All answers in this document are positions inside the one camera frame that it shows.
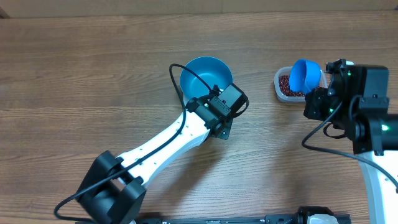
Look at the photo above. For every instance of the red adzuki beans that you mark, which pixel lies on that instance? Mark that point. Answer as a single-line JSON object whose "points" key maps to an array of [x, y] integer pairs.
{"points": [[285, 87]]}

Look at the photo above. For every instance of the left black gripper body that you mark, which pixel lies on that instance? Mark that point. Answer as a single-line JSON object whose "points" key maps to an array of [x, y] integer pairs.
{"points": [[229, 125]]}

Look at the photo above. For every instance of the clear plastic food container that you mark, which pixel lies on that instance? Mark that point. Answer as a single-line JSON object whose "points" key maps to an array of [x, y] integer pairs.
{"points": [[293, 99]]}

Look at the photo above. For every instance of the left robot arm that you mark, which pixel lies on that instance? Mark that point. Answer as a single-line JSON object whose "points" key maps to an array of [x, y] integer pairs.
{"points": [[114, 187]]}

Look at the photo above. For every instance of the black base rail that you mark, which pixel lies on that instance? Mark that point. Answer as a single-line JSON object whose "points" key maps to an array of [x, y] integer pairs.
{"points": [[304, 215]]}

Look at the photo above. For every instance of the blue metal bowl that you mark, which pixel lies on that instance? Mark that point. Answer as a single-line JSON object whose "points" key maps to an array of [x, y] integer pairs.
{"points": [[211, 70]]}

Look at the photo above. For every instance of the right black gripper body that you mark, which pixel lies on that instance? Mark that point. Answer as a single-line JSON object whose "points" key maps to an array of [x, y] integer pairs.
{"points": [[321, 107]]}

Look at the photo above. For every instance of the blue plastic measuring scoop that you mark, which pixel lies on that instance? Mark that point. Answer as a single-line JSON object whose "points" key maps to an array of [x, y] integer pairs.
{"points": [[304, 76]]}

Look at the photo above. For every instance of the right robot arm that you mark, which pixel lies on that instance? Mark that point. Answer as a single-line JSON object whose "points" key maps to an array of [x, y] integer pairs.
{"points": [[356, 102]]}

